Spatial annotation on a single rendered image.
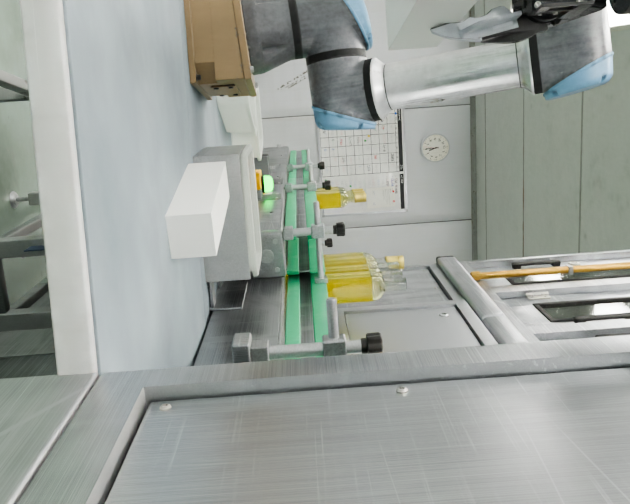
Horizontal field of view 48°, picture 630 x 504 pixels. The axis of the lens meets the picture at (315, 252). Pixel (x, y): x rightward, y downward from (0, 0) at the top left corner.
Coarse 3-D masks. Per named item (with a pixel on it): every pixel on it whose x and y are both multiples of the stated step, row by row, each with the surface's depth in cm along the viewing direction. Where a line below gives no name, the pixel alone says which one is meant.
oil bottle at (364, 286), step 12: (336, 276) 156; (348, 276) 155; (360, 276) 154; (372, 276) 154; (336, 288) 154; (348, 288) 154; (360, 288) 154; (372, 288) 154; (384, 288) 156; (348, 300) 155; (360, 300) 155; (372, 300) 155
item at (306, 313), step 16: (304, 272) 156; (288, 288) 144; (304, 288) 144; (320, 288) 142; (288, 304) 134; (304, 304) 134; (320, 304) 132; (288, 320) 125; (304, 320) 125; (320, 320) 124; (288, 336) 117; (304, 336) 118; (320, 336) 116
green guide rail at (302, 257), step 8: (296, 240) 176; (304, 240) 177; (312, 240) 175; (288, 248) 168; (296, 248) 168; (304, 248) 168; (312, 248) 167; (288, 256) 161; (296, 256) 160; (304, 256) 161; (312, 256) 159; (288, 264) 154; (296, 264) 153; (304, 264) 154; (312, 264) 153; (288, 272) 149; (296, 272) 149; (312, 272) 149
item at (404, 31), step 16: (400, 0) 76; (416, 0) 66; (432, 0) 66; (448, 0) 66; (464, 0) 67; (400, 16) 76; (416, 16) 72; (432, 16) 72; (448, 16) 73; (400, 32) 79; (416, 32) 79; (400, 48) 88; (416, 48) 89
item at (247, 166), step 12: (240, 156) 123; (252, 156) 136; (240, 168) 121; (252, 168) 137; (252, 180) 137; (252, 192) 138; (252, 204) 138; (252, 216) 123; (252, 228) 123; (252, 240) 123; (252, 252) 124; (252, 264) 124
